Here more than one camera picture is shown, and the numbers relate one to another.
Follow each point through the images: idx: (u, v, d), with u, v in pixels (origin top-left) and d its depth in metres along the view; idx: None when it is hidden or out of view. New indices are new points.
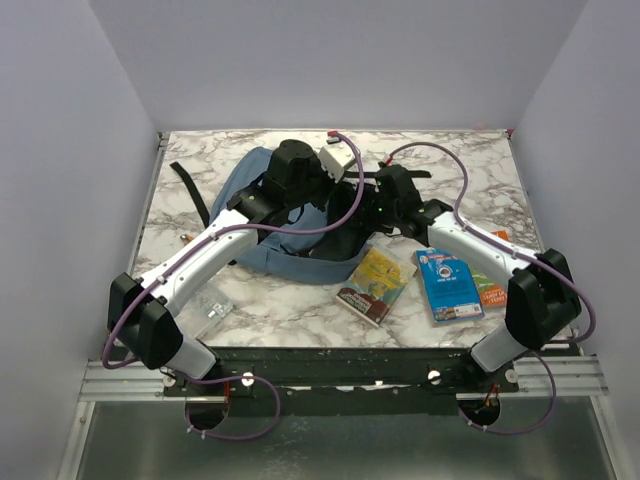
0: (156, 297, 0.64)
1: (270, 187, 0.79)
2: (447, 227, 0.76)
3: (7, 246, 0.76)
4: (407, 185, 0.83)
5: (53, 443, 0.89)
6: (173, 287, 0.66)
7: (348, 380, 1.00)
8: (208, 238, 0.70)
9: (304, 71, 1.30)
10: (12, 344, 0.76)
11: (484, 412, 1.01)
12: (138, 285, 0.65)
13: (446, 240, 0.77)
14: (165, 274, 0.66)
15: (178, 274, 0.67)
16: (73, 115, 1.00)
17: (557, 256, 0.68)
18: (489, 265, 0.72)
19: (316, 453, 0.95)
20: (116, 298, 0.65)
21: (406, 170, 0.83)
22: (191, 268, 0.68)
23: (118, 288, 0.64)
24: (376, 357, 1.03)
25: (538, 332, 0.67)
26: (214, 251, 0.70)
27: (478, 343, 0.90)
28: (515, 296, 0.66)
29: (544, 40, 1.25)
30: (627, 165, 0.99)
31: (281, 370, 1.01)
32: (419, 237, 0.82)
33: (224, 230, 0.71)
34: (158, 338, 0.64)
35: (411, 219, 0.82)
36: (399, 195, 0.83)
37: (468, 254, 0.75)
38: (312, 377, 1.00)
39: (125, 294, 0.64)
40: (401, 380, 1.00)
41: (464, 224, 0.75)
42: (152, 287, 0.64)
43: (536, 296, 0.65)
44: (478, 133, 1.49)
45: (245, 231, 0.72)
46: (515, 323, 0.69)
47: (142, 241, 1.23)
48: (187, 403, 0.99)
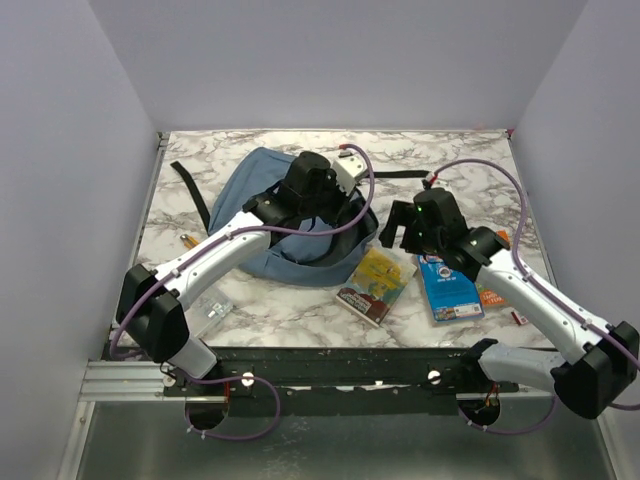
0: (169, 289, 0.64)
1: (285, 194, 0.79)
2: (505, 272, 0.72)
3: (7, 246, 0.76)
4: (452, 211, 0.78)
5: (52, 444, 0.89)
6: (187, 281, 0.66)
7: (349, 380, 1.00)
8: (222, 237, 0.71)
9: (304, 70, 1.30)
10: (12, 344, 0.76)
11: (484, 412, 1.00)
12: (151, 277, 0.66)
13: (501, 285, 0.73)
14: (180, 268, 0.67)
15: (192, 269, 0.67)
16: (73, 114, 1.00)
17: (629, 330, 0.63)
18: (552, 326, 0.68)
19: (316, 453, 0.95)
20: (128, 287, 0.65)
21: (450, 195, 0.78)
22: (205, 264, 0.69)
23: (131, 278, 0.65)
24: (376, 357, 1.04)
25: (593, 404, 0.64)
26: (229, 250, 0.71)
27: (488, 354, 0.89)
28: (581, 372, 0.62)
29: (544, 40, 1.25)
30: (627, 164, 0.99)
31: (281, 370, 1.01)
32: (466, 269, 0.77)
33: (239, 231, 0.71)
34: (167, 331, 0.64)
35: (458, 249, 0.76)
36: (444, 222, 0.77)
37: (526, 306, 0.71)
38: (312, 377, 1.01)
39: (138, 285, 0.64)
40: (401, 380, 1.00)
41: (527, 274, 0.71)
42: (165, 279, 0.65)
43: (606, 375, 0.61)
44: (478, 133, 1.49)
45: (259, 233, 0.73)
46: (567, 388, 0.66)
47: (142, 241, 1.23)
48: (187, 403, 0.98)
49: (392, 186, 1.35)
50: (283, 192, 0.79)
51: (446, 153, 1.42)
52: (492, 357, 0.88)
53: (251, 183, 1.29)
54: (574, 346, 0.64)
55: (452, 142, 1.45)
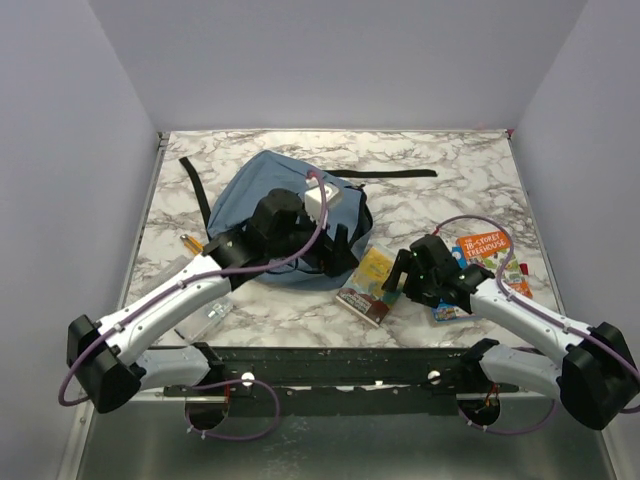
0: (109, 346, 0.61)
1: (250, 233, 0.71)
2: (489, 296, 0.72)
3: (7, 247, 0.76)
4: (442, 253, 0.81)
5: (52, 444, 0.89)
6: (129, 337, 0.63)
7: (349, 380, 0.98)
8: (174, 286, 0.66)
9: (304, 70, 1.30)
10: (12, 344, 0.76)
11: (484, 412, 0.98)
12: (95, 331, 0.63)
13: (488, 308, 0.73)
14: (123, 323, 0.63)
15: (137, 323, 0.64)
16: (73, 115, 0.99)
17: (613, 331, 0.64)
18: (538, 338, 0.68)
19: (316, 453, 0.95)
20: (72, 341, 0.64)
21: (439, 239, 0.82)
22: (152, 317, 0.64)
23: (75, 332, 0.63)
24: (376, 357, 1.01)
25: (596, 412, 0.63)
26: (179, 300, 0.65)
27: (491, 356, 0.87)
28: (575, 378, 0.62)
29: (545, 40, 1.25)
30: (627, 164, 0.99)
31: (281, 370, 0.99)
32: (461, 303, 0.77)
33: (191, 279, 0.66)
34: (111, 387, 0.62)
35: (450, 284, 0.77)
36: (436, 262, 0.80)
37: (511, 323, 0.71)
38: (312, 377, 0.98)
39: (81, 339, 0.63)
40: (401, 380, 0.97)
41: (508, 292, 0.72)
42: (106, 335, 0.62)
43: (596, 375, 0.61)
44: (478, 133, 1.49)
45: (215, 279, 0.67)
46: (571, 399, 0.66)
47: (142, 241, 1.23)
48: (186, 403, 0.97)
49: (392, 186, 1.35)
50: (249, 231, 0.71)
51: (446, 153, 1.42)
52: (492, 360, 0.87)
53: (253, 187, 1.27)
54: (560, 352, 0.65)
55: (452, 142, 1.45)
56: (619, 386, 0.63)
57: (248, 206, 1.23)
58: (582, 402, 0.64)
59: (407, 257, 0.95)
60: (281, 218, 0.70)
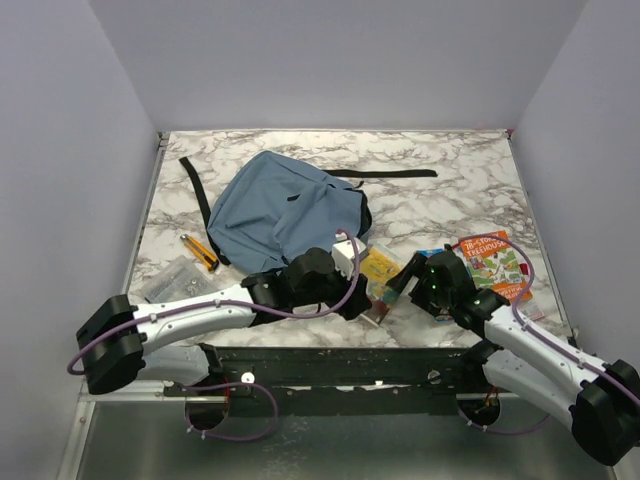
0: (138, 332, 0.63)
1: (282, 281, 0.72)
2: (506, 324, 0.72)
3: (7, 246, 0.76)
4: (462, 274, 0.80)
5: (52, 444, 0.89)
6: (158, 332, 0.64)
7: (349, 380, 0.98)
8: (210, 302, 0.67)
9: (304, 70, 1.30)
10: (12, 344, 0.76)
11: (484, 412, 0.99)
12: (130, 313, 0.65)
13: (502, 337, 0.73)
14: (158, 315, 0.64)
15: (169, 320, 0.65)
16: (73, 115, 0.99)
17: (629, 369, 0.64)
18: (552, 370, 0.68)
19: (316, 453, 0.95)
20: (104, 314, 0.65)
21: (460, 259, 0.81)
22: (183, 321, 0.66)
23: (112, 305, 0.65)
24: (376, 357, 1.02)
25: (608, 448, 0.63)
26: (209, 314, 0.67)
27: (496, 364, 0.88)
28: (587, 413, 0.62)
29: (544, 39, 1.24)
30: (627, 164, 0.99)
31: (281, 370, 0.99)
32: (474, 328, 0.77)
33: (227, 301, 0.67)
34: (115, 372, 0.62)
35: (465, 309, 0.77)
36: (453, 282, 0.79)
37: (525, 353, 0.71)
38: (312, 377, 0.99)
39: (114, 315, 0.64)
40: (401, 381, 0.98)
41: (524, 323, 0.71)
42: (139, 321, 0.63)
43: (609, 413, 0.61)
44: (478, 133, 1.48)
45: (245, 309, 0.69)
46: (583, 430, 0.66)
47: (142, 241, 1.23)
48: (187, 403, 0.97)
49: (392, 186, 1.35)
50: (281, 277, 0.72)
51: (446, 153, 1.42)
52: (497, 367, 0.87)
53: (254, 188, 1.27)
54: (573, 387, 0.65)
55: (452, 142, 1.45)
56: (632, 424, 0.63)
57: (249, 206, 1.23)
58: (595, 435, 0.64)
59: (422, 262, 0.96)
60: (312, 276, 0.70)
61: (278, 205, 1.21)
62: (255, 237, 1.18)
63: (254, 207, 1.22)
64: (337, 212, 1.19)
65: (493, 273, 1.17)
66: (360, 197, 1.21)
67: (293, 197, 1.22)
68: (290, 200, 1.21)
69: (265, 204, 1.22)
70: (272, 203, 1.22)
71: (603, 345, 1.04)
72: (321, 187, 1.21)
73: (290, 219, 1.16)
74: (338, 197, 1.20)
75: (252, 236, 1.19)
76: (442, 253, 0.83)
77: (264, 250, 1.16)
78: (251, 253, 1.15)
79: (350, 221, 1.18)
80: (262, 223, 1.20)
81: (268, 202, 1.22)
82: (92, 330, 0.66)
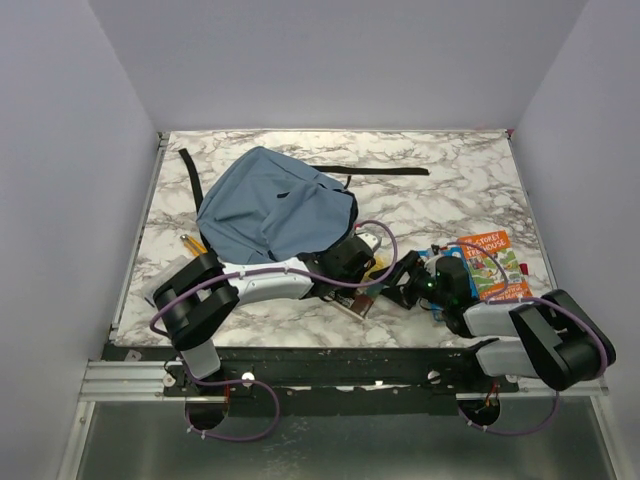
0: (231, 285, 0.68)
1: (329, 263, 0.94)
2: (478, 305, 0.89)
3: (7, 247, 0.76)
4: (462, 285, 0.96)
5: (52, 443, 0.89)
6: (245, 288, 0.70)
7: (348, 380, 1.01)
8: (281, 267, 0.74)
9: (305, 70, 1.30)
10: (13, 344, 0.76)
11: (484, 412, 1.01)
12: (218, 269, 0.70)
13: (476, 316, 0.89)
14: (246, 272, 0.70)
15: (253, 278, 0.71)
16: (73, 114, 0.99)
17: (564, 295, 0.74)
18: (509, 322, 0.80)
19: (316, 453, 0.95)
20: (193, 270, 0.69)
21: (465, 273, 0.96)
22: (263, 280, 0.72)
23: (202, 262, 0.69)
24: (375, 357, 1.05)
25: (558, 368, 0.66)
26: (279, 279, 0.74)
27: (486, 348, 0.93)
28: (527, 336, 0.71)
29: (544, 40, 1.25)
30: (627, 164, 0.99)
31: (282, 370, 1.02)
32: (459, 332, 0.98)
33: (294, 269, 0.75)
34: (208, 322, 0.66)
35: (455, 315, 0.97)
36: (454, 290, 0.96)
37: (490, 321, 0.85)
38: (312, 377, 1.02)
39: (204, 271, 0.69)
40: (401, 380, 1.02)
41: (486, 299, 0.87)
42: (231, 275, 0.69)
43: (542, 329, 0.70)
44: (478, 133, 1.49)
45: (308, 279, 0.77)
46: (545, 371, 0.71)
47: (142, 241, 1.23)
48: (187, 403, 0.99)
49: (392, 185, 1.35)
50: (328, 257, 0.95)
51: (446, 153, 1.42)
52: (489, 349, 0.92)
53: (244, 183, 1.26)
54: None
55: (452, 142, 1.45)
56: (577, 345, 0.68)
57: (238, 202, 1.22)
58: (548, 365, 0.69)
59: (415, 261, 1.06)
60: (359, 257, 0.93)
61: (268, 202, 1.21)
62: (243, 232, 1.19)
63: (243, 202, 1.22)
64: (326, 211, 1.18)
65: (493, 273, 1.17)
66: (351, 197, 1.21)
67: (283, 194, 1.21)
68: (279, 196, 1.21)
69: (255, 199, 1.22)
70: (262, 199, 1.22)
71: None
72: (311, 186, 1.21)
73: (278, 215, 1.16)
74: (328, 196, 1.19)
75: (240, 231, 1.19)
76: (448, 261, 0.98)
77: (252, 245, 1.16)
78: (237, 248, 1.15)
79: (338, 220, 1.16)
80: (250, 218, 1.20)
81: (258, 198, 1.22)
82: (178, 286, 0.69)
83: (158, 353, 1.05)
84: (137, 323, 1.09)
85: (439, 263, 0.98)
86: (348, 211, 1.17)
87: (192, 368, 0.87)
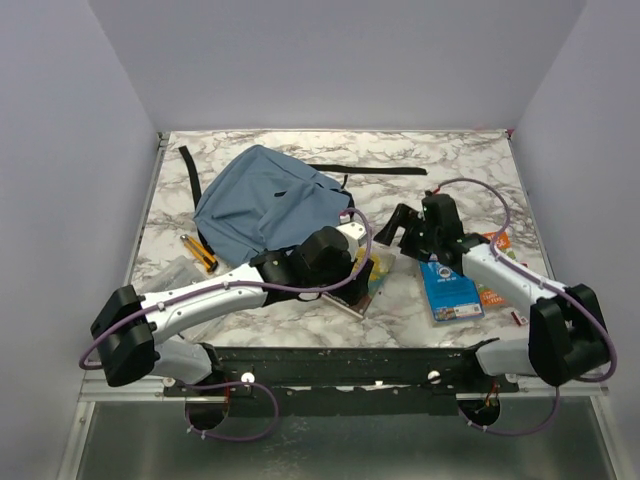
0: (148, 321, 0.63)
1: (294, 259, 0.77)
2: (480, 255, 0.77)
3: (7, 247, 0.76)
4: (451, 215, 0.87)
5: (52, 443, 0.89)
6: (168, 319, 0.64)
7: (349, 380, 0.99)
8: (219, 284, 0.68)
9: (304, 70, 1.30)
10: (13, 344, 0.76)
11: (484, 412, 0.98)
12: (137, 303, 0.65)
13: (477, 267, 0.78)
14: (166, 302, 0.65)
15: (177, 307, 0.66)
16: (73, 115, 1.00)
17: (588, 291, 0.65)
18: (514, 291, 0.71)
19: (316, 453, 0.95)
20: (112, 307, 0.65)
21: (452, 201, 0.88)
22: (191, 306, 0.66)
23: (120, 297, 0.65)
24: (376, 357, 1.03)
25: (557, 367, 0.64)
26: (219, 297, 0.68)
27: (485, 346, 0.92)
28: (538, 327, 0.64)
29: (544, 41, 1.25)
30: (627, 164, 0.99)
31: (281, 369, 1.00)
32: (454, 265, 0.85)
33: (236, 282, 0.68)
34: (131, 362, 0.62)
35: (448, 247, 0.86)
36: (441, 221, 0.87)
37: (492, 276, 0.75)
38: (312, 377, 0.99)
39: (122, 307, 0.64)
40: (401, 380, 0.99)
41: (497, 254, 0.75)
42: (148, 310, 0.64)
43: (560, 327, 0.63)
44: (478, 133, 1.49)
45: (256, 289, 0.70)
46: (538, 356, 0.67)
47: (142, 241, 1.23)
48: (186, 403, 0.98)
49: (392, 186, 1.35)
50: (294, 254, 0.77)
51: (446, 153, 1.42)
52: (487, 350, 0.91)
53: (242, 180, 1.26)
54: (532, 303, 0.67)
55: (452, 142, 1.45)
56: (584, 348, 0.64)
57: (236, 200, 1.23)
58: (546, 359, 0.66)
59: (405, 215, 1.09)
60: (329, 252, 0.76)
61: (266, 201, 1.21)
62: (240, 230, 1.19)
63: (241, 200, 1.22)
64: (323, 211, 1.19)
65: None
66: (348, 197, 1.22)
67: (280, 193, 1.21)
68: (277, 195, 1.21)
69: (252, 197, 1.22)
70: (259, 197, 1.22)
71: None
72: (309, 185, 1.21)
73: (275, 214, 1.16)
74: (326, 196, 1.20)
75: (238, 229, 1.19)
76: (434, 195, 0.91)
77: (248, 244, 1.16)
78: (233, 246, 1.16)
79: (335, 220, 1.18)
80: (248, 216, 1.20)
81: (256, 195, 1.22)
82: (104, 323, 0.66)
83: None
84: None
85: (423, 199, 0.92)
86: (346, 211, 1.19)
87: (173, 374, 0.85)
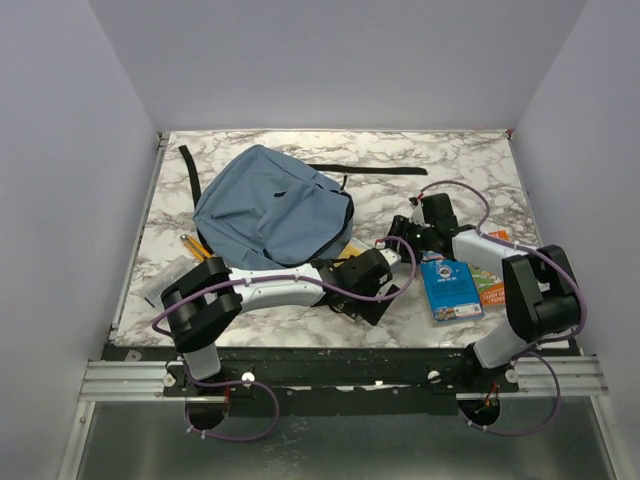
0: (236, 292, 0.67)
1: (344, 271, 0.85)
2: (467, 235, 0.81)
3: (7, 247, 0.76)
4: (445, 209, 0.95)
5: (52, 443, 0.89)
6: (250, 295, 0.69)
7: (349, 380, 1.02)
8: (291, 275, 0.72)
9: (305, 70, 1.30)
10: (13, 342, 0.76)
11: (484, 412, 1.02)
12: (224, 274, 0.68)
13: (464, 247, 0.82)
14: (252, 279, 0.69)
15: (258, 286, 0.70)
16: (73, 113, 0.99)
17: (559, 251, 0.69)
18: (495, 261, 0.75)
19: (316, 453, 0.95)
20: (199, 273, 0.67)
21: (446, 197, 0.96)
22: (270, 288, 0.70)
23: (209, 265, 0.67)
24: (376, 357, 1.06)
25: (530, 322, 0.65)
26: (289, 287, 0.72)
27: (481, 339, 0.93)
28: (510, 282, 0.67)
29: (544, 41, 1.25)
30: (627, 163, 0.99)
31: (281, 369, 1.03)
32: (447, 252, 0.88)
33: (305, 277, 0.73)
34: (211, 329, 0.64)
35: (442, 235, 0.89)
36: (437, 215, 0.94)
37: (475, 253, 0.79)
38: (313, 377, 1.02)
39: (210, 276, 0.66)
40: (401, 381, 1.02)
41: (480, 231, 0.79)
42: (236, 283, 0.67)
43: (530, 279, 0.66)
44: (478, 133, 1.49)
45: (319, 287, 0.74)
46: (514, 317, 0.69)
47: (142, 241, 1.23)
48: (187, 403, 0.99)
49: (392, 186, 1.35)
50: (343, 268, 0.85)
51: (446, 153, 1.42)
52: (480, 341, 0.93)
53: (242, 180, 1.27)
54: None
55: (452, 142, 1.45)
56: (558, 304, 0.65)
57: (235, 200, 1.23)
58: (521, 317, 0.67)
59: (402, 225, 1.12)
60: (376, 269, 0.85)
61: (265, 201, 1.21)
62: (239, 229, 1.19)
63: (240, 200, 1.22)
64: (323, 212, 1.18)
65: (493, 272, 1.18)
66: (348, 197, 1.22)
67: (280, 193, 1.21)
68: (277, 195, 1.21)
69: (252, 197, 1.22)
70: (258, 197, 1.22)
71: (603, 345, 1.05)
72: (309, 185, 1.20)
73: (274, 214, 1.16)
74: (326, 197, 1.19)
75: (237, 229, 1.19)
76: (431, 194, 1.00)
77: (247, 244, 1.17)
78: (231, 245, 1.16)
79: (334, 220, 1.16)
80: (247, 215, 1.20)
81: (255, 195, 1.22)
82: (184, 288, 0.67)
83: (158, 353, 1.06)
84: (137, 323, 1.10)
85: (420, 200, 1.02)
86: (344, 212, 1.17)
87: (195, 364, 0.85)
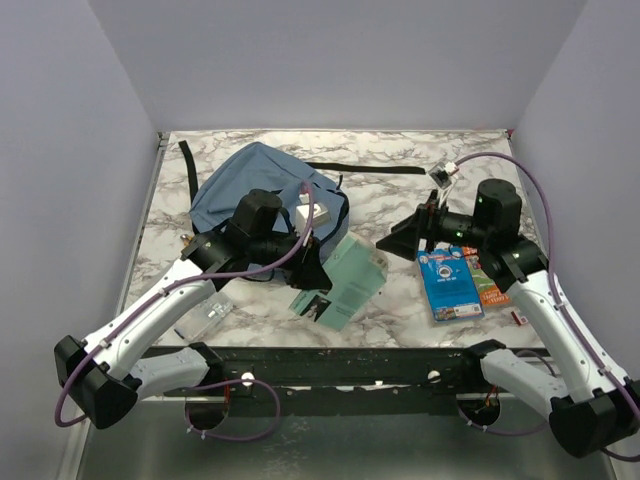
0: (99, 364, 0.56)
1: (231, 233, 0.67)
2: (537, 294, 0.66)
3: (6, 247, 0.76)
4: (511, 218, 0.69)
5: (52, 444, 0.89)
6: (117, 354, 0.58)
7: (349, 380, 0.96)
8: (156, 294, 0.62)
9: (304, 70, 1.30)
10: (12, 343, 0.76)
11: (484, 412, 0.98)
12: (82, 350, 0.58)
13: (527, 303, 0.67)
14: (108, 339, 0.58)
15: (123, 337, 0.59)
16: (73, 113, 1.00)
17: None
18: (566, 359, 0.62)
19: (315, 453, 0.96)
20: (59, 360, 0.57)
21: (519, 202, 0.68)
22: (136, 329, 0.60)
23: (60, 352, 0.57)
24: (376, 357, 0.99)
25: (580, 448, 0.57)
26: (158, 306, 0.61)
27: (490, 357, 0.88)
28: (579, 411, 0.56)
29: (544, 40, 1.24)
30: (627, 162, 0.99)
31: (282, 369, 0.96)
32: (497, 278, 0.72)
33: (174, 285, 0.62)
34: (108, 405, 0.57)
35: (499, 256, 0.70)
36: (497, 225, 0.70)
37: (543, 326, 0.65)
38: (312, 377, 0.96)
39: (68, 362, 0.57)
40: (402, 381, 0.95)
41: (560, 302, 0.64)
42: (94, 354, 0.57)
43: (609, 423, 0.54)
44: (478, 133, 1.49)
45: (196, 283, 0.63)
46: (558, 422, 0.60)
47: (142, 242, 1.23)
48: (186, 403, 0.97)
49: (392, 186, 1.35)
50: (229, 228, 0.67)
51: (446, 153, 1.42)
52: (494, 362, 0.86)
53: (239, 177, 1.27)
54: (584, 388, 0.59)
55: (452, 142, 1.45)
56: (614, 433, 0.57)
57: (232, 196, 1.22)
58: (569, 433, 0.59)
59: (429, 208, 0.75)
60: (267, 214, 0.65)
61: None
62: None
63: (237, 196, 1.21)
64: None
65: None
66: (345, 197, 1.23)
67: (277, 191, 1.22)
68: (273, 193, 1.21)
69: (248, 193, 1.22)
70: None
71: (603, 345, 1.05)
72: None
73: None
74: (322, 196, 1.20)
75: None
76: (493, 185, 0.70)
77: None
78: None
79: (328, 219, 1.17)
80: None
81: None
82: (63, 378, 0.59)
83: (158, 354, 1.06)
84: None
85: (479, 187, 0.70)
86: (339, 211, 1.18)
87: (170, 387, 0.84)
